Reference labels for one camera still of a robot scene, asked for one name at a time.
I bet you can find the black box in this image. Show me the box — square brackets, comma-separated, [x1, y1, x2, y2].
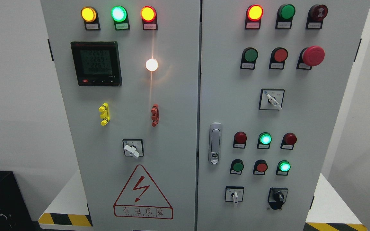
[0, 171, 35, 231]

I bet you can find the dark red buzzer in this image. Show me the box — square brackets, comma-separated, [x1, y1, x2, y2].
[305, 4, 328, 30]

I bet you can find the red electrical hazard sticker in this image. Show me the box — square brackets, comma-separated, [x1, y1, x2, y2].
[113, 164, 173, 220]

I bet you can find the dark red indicator left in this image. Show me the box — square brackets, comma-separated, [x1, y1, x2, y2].
[233, 131, 247, 148]

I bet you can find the white-handled selector switch upper right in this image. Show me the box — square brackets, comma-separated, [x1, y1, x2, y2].
[259, 88, 285, 111]

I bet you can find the red push button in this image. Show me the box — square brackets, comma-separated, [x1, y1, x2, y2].
[253, 159, 268, 175]
[269, 47, 289, 70]

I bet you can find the grey cabinet door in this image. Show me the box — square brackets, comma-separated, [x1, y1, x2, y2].
[197, 0, 370, 231]
[41, 0, 201, 231]

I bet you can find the dark red indicator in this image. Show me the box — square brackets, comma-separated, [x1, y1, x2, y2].
[280, 133, 297, 150]
[233, 131, 247, 148]

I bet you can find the yellow terminal connector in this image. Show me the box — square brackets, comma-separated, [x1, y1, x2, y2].
[98, 103, 110, 126]

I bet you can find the dark red indicator right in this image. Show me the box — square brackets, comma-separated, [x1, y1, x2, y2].
[280, 133, 297, 150]

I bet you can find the white-handled selector switch left door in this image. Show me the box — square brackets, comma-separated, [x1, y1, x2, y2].
[122, 138, 144, 159]

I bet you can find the green push button upper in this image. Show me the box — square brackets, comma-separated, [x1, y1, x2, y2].
[240, 47, 258, 70]

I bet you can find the green push button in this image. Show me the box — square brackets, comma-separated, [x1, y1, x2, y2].
[230, 159, 244, 175]
[240, 47, 258, 70]

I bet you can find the red-rimmed lit indicator light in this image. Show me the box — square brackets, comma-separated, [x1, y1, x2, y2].
[140, 5, 158, 30]

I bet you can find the red terminal connector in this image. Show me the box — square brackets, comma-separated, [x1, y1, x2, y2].
[150, 104, 160, 127]

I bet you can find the yellow indicator light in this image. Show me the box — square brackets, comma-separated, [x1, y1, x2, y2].
[81, 6, 101, 31]

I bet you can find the red push button lower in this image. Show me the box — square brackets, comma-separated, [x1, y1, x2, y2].
[253, 159, 268, 175]

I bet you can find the silver door handle lock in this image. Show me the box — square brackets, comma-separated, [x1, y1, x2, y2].
[209, 123, 222, 164]

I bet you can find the black knob rotary switch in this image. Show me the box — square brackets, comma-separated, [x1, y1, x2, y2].
[268, 187, 289, 210]

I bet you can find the red emergency stop button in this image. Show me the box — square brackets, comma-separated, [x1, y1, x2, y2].
[296, 46, 325, 70]

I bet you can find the grey right cabinet door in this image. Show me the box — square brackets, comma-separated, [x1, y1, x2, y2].
[197, 0, 370, 231]

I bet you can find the red push button upper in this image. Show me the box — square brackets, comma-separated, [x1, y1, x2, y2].
[269, 47, 289, 70]

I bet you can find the green lit button lower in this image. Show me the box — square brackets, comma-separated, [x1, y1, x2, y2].
[276, 160, 291, 176]

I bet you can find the grey left cabinet door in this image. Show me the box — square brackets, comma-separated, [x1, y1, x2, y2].
[41, 0, 201, 231]

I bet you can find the red-rimmed lit light right door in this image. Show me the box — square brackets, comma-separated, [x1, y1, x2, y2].
[245, 4, 263, 30]

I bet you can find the green push button lower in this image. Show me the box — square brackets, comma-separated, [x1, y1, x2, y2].
[230, 159, 244, 175]

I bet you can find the black digital power meter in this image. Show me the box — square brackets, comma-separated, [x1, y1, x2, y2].
[70, 41, 122, 87]

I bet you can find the green lit indicator middle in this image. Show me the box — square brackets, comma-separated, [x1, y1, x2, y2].
[257, 133, 272, 150]

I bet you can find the white lit indicator light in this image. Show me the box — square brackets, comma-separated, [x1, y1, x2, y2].
[145, 58, 159, 72]

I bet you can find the white-handled selector switch lower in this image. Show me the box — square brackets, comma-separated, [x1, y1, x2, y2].
[224, 186, 245, 206]

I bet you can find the green unlit indicator top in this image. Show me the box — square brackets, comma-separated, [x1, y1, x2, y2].
[276, 4, 296, 29]

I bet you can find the green lit indicator light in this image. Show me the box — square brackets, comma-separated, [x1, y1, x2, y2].
[110, 5, 130, 30]

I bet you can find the white platform with hazard stripes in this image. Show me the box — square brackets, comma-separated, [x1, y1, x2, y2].
[38, 171, 367, 231]

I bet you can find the white-handled selector switch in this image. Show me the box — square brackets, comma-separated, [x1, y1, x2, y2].
[224, 186, 245, 206]
[259, 88, 285, 111]

